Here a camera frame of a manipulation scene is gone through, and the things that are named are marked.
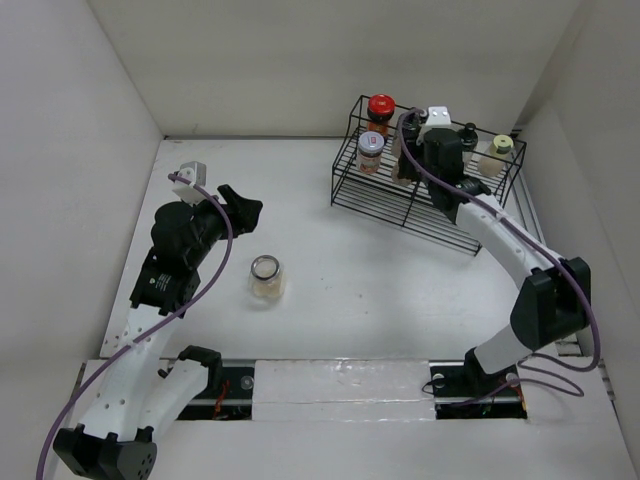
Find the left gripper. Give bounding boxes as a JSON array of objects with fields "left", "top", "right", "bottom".
[{"left": 184, "top": 185, "right": 260, "bottom": 267}]

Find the silver lid spice jar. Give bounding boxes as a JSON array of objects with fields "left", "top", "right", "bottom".
[{"left": 357, "top": 131, "right": 385, "bottom": 174}]

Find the black wire rack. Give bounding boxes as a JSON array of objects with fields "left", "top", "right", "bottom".
[{"left": 331, "top": 95, "right": 527, "bottom": 255}]

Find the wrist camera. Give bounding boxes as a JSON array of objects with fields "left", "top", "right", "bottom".
[
  {"left": 416, "top": 106, "right": 452, "bottom": 145},
  {"left": 172, "top": 161, "right": 206, "bottom": 205}
]

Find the yellow cap spice bottle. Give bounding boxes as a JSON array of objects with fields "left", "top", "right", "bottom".
[{"left": 477, "top": 134, "right": 514, "bottom": 178}]

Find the red cap sauce bottle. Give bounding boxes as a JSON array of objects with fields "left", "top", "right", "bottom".
[{"left": 367, "top": 94, "right": 396, "bottom": 138}]

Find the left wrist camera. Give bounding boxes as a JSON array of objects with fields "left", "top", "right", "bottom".
[{"left": 172, "top": 161, "right": 206, "bottom": 205}]

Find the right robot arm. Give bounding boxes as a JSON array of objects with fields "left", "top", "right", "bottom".
[{"left": 214, "top": 140, "right": 554, "bottom": 394}]

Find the pink cap spice bottle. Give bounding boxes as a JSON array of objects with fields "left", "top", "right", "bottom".
[{"left": 391, "top": 144, "right": 415, "bottom": 186}]

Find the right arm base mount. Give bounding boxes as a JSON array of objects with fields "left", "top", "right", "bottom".
[{"left": 422, "top": 362, "right": 528, "bottom": 420}]

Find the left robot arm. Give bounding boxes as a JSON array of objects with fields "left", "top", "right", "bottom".
[{"left": 53, "top": 186, "right": 263, "bottom": 479}]

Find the wide glass jar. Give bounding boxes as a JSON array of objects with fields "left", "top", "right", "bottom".
[{"left": 249, "top": 255, "right": 286, "bottom": 299}]

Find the black pump cap spice jar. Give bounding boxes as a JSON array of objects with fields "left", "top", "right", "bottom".
[{"left": 458, "top": 122, "right": 479, "bottom": 166}]

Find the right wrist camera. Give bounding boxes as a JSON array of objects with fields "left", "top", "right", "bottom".
[{"left": 416, "top": 106, "right": 452, "bottom": 145}]

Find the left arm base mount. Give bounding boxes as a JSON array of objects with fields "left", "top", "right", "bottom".
[{"left": 177, "top": 363, "right": 255, "bottom": 421}]

